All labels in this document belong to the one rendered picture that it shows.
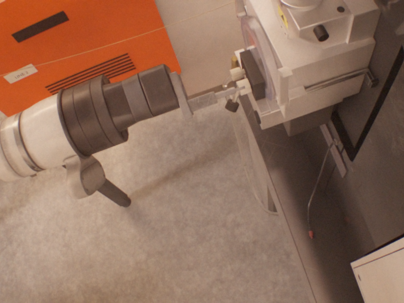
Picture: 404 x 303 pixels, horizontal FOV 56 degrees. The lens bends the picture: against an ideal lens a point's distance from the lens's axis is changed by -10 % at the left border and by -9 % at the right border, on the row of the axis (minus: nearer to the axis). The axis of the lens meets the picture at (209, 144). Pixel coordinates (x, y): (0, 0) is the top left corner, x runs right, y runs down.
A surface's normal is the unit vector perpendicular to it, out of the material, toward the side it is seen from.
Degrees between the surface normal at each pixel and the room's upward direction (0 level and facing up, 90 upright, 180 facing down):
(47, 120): 11
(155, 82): 30
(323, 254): 0
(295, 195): 0
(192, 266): 0
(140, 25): 90
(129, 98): 36
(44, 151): 53
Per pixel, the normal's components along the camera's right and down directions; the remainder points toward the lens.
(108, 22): 0.30, 0.87
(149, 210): -0.14, -0.36
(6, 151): 0.04, 0.18
